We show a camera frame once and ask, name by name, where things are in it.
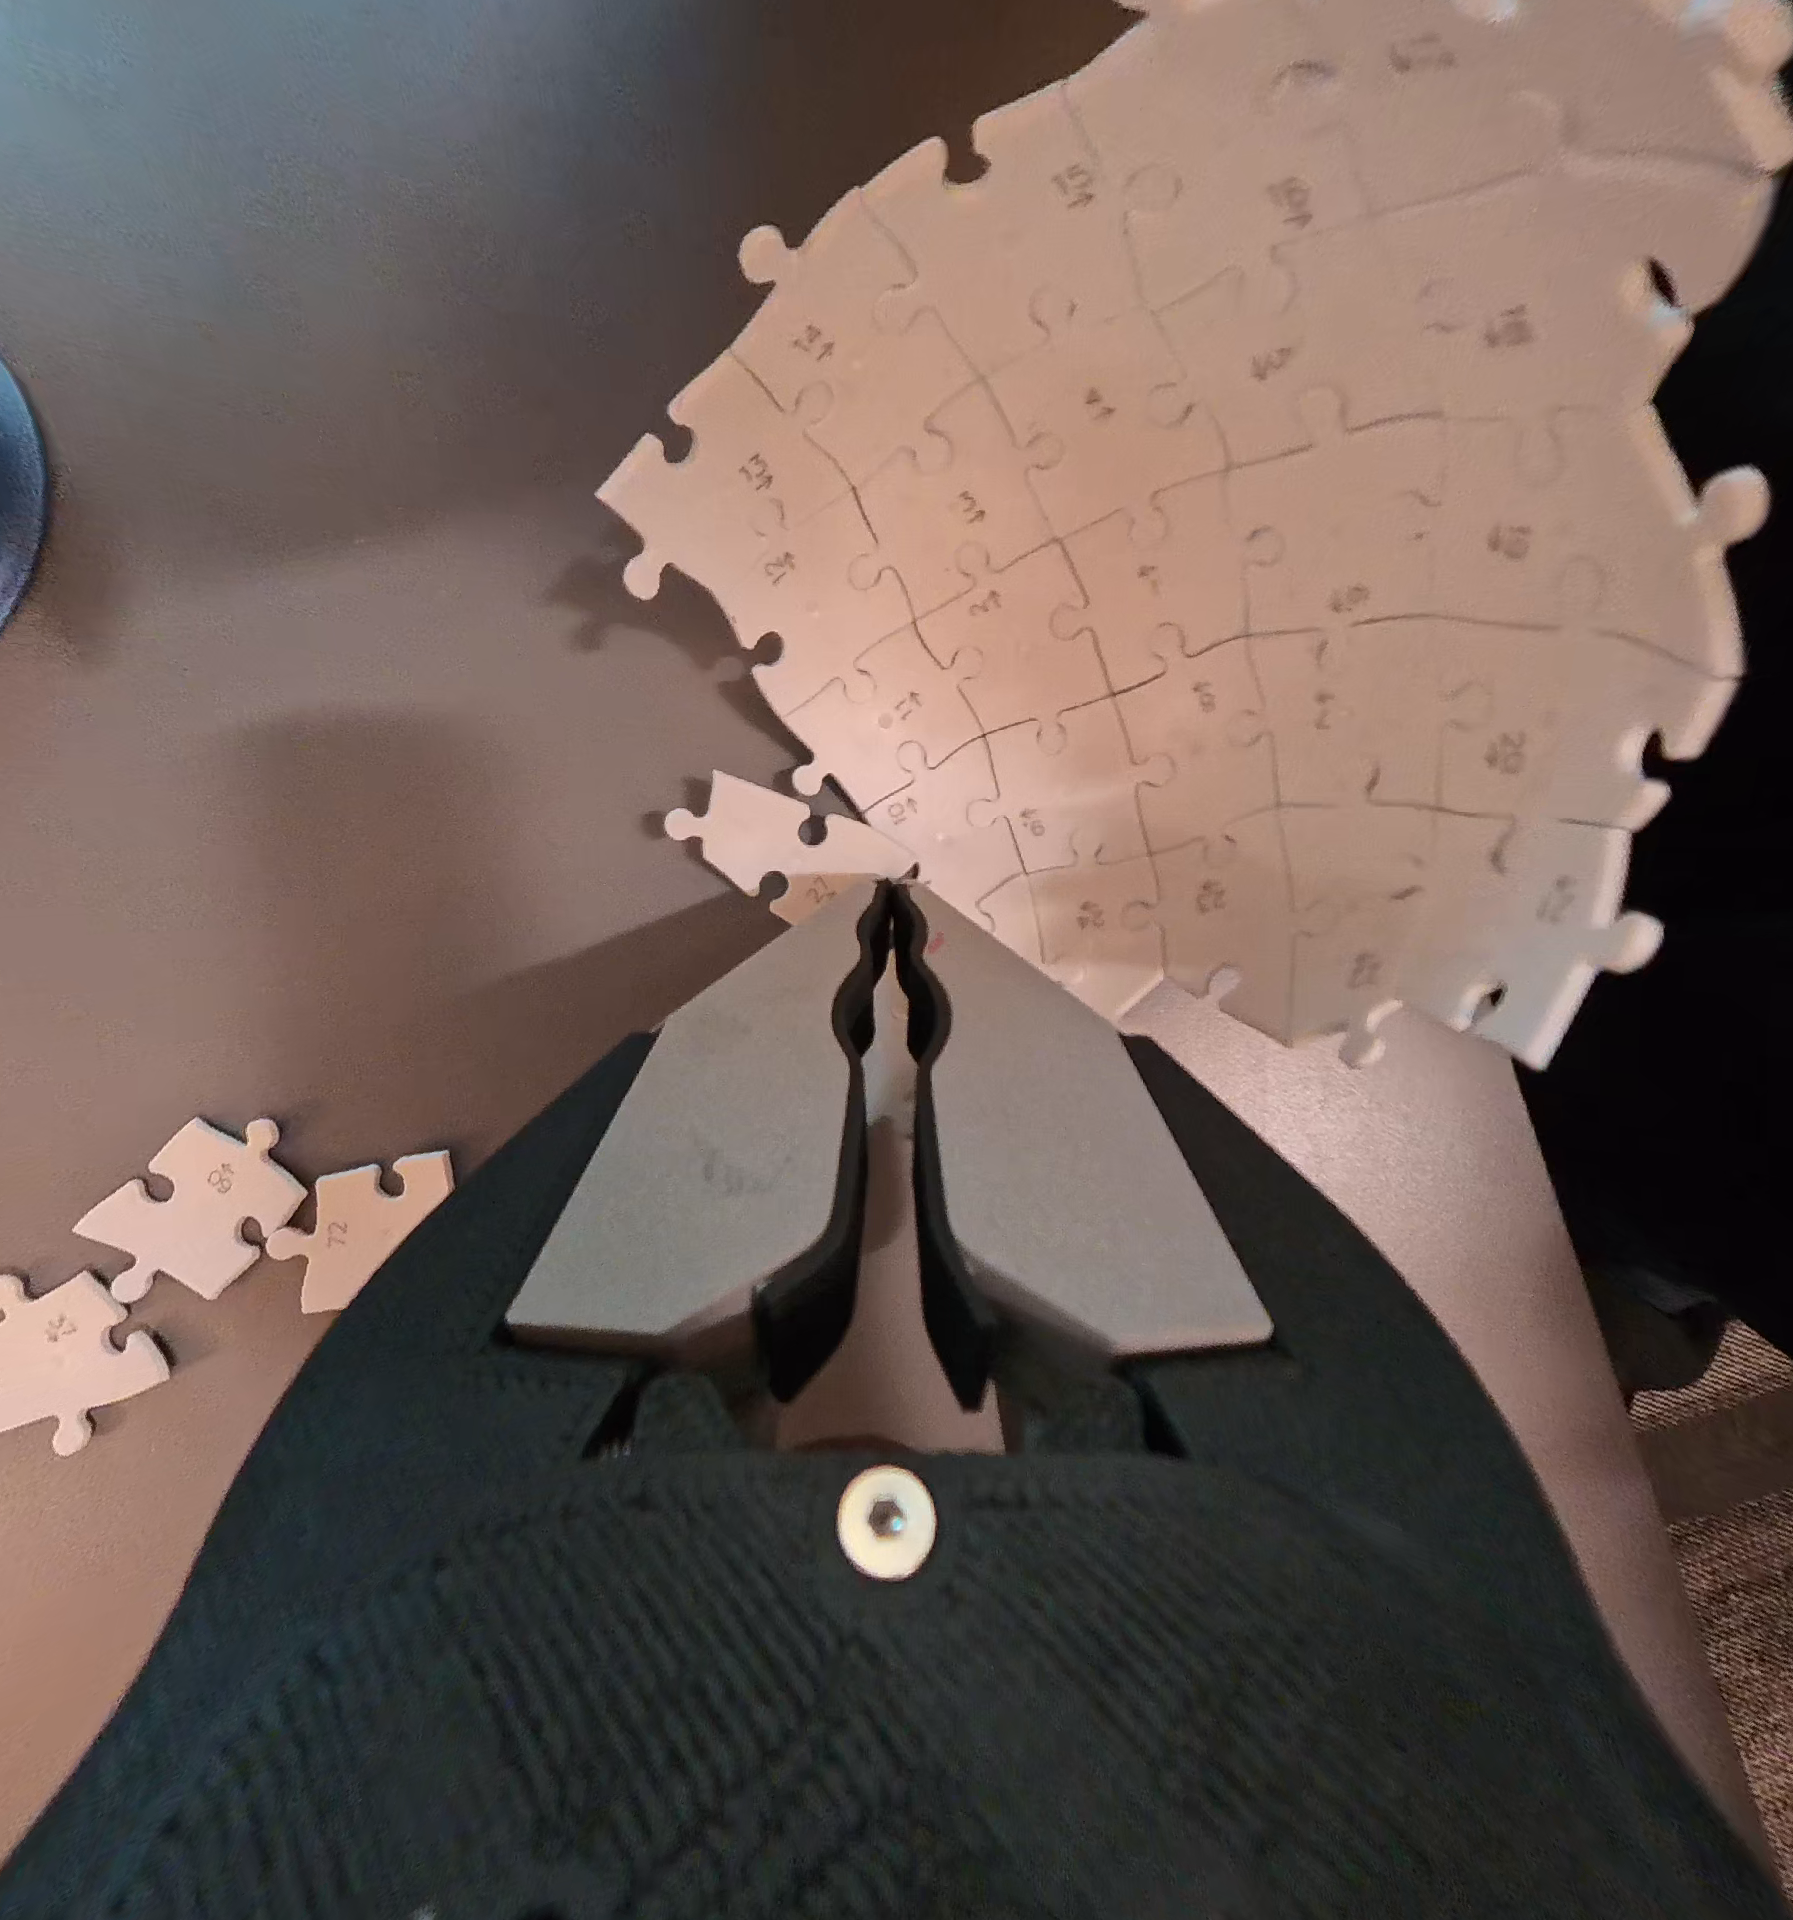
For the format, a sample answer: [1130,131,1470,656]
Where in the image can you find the partly built white puzzle ball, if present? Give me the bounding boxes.
[595,0,1793,1070]

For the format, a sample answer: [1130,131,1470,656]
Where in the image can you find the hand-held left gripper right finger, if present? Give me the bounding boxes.
[890,882,1276,1413]

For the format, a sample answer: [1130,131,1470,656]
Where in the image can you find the white puzzle piece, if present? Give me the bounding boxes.
[665,768,921,890]
[764,871,898,930]
[0,1270,177,1460]
[73,1116,308,1305]
[265,1146,454,1319]

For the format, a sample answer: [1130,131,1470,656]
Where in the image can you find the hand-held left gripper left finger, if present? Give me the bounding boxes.
[501,878,893,1408]

